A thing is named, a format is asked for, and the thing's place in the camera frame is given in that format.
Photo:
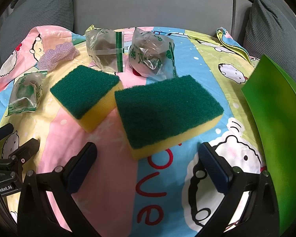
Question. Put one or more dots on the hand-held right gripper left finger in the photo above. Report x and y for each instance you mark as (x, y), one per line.
(81, 169)

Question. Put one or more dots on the small clear bag green print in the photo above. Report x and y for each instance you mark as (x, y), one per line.
(24, 91)

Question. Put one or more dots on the clear bag with green print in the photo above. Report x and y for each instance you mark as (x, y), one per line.
(150, 54)

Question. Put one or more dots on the grey sofa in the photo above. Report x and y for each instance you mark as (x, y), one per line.
(150, 5)

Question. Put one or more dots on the cartoon printed blanket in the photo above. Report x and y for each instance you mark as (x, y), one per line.
(113, 177)

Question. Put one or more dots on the clear bag with green strip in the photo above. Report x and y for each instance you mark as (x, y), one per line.
(103, 49)

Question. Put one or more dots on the green cardboard box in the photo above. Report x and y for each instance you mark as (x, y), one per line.
(273, 128)

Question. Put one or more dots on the green and yellow sponge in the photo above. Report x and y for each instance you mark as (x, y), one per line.
(162, 113)
(83, 91)

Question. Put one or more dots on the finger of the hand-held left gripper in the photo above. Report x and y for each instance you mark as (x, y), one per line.
(2, 131)
(27, 150)

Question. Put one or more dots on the grey textured throw cushion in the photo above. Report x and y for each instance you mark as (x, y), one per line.
(273, 29)
(39, 9)

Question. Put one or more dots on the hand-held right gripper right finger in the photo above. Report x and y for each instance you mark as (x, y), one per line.
(214, 169)

